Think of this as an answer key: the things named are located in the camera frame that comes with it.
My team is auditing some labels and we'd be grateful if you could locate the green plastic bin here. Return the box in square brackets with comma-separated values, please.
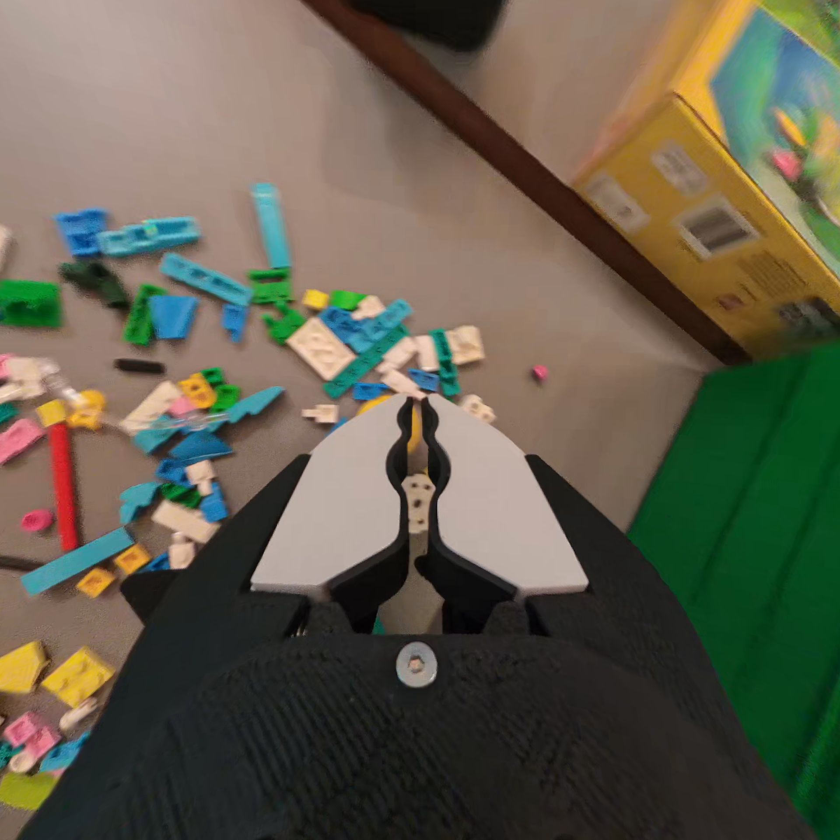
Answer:
[626, 341, 840, 840]

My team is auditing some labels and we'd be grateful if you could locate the pile of pink lego pieces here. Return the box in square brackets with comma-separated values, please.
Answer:
[2, 710, 63, 762]

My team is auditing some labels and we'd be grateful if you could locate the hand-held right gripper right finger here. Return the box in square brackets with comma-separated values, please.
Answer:
[415, 394, 590, 633]

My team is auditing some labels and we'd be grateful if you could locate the pile of mixed small lego pieces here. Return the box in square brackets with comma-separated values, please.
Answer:
[0, 182, 551, 595]

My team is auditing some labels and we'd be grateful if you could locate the yellow lego box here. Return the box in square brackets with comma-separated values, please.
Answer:
[572, 0, 840, 361]

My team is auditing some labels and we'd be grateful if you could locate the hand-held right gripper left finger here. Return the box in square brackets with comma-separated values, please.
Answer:
[251, 395, 416, 633]

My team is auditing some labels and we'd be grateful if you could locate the small white lego piece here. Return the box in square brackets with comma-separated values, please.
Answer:
[402, 474, 435, 534]

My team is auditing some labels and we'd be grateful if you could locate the black battery charger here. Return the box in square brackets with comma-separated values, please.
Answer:
[348, 0, 509, 52]

